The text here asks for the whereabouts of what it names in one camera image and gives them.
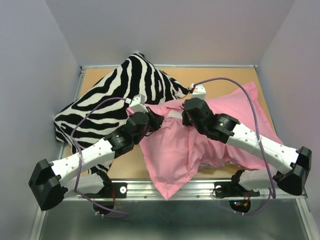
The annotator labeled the plain pink pillow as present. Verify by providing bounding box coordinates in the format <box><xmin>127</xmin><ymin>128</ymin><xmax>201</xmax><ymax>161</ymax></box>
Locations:
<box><xmin>139</xmin><ymin>82</ymin><xmax>282</xmax><ymax>187</ymax></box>

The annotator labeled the white pillow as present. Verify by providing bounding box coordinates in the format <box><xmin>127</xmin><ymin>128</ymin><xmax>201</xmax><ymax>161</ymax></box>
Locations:
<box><xmin>166</xmin><ymin>109</ymin><xmax>183</xmax><ymax>120</ymax></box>

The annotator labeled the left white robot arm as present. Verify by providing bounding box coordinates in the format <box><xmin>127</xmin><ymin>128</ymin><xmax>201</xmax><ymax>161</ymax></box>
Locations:
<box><xmin>28</xmin><ymin>109</ymin><xmax>164</xmax><ymax>211</ymax></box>

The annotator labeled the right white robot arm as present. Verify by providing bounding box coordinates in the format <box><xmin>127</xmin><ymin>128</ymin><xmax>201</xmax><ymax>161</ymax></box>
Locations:
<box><xmin>182</xmin><ymin>97</ymin><xmax>312</xmax><ymax>196</ymax></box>

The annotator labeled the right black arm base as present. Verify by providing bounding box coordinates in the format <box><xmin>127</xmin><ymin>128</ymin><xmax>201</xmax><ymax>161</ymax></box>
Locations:
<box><xmin>212</xmin><ymin>181</ymin><xmax>260</xmax><ymax>199</ymax></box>

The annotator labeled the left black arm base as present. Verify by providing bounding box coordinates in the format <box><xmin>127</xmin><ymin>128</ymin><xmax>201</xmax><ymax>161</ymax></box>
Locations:
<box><xmin>84</xmin><ymin>182</ymin><xmax>128</xmax><ymax>199</ymax></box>

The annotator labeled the zebra striped pillow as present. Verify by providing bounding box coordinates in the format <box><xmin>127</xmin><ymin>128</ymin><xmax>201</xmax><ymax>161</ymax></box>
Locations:
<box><xmin>53</xmin><ymin>52</ymin><xmax>190</xmax><ymax>175</ymax></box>

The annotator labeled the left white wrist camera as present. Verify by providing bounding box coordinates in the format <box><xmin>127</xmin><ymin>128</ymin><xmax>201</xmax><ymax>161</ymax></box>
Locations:
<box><xmin>126</xmin><ymin>94</ymin><xmax>149</xmax><ymax>116</ymax></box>

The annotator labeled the aluminium frame rail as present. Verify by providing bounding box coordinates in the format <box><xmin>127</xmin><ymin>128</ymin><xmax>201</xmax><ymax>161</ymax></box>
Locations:
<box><xmin>39</xmin><ymin>177</ymin><xmax>308</xmax><ymax>201</ymax></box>

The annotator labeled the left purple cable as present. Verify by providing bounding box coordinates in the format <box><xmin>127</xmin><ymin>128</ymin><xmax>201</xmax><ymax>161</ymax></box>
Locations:
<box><xmin>70</xmin><ymin>97</ymin><xmax>131</xmax><ymax>220</ymax></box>

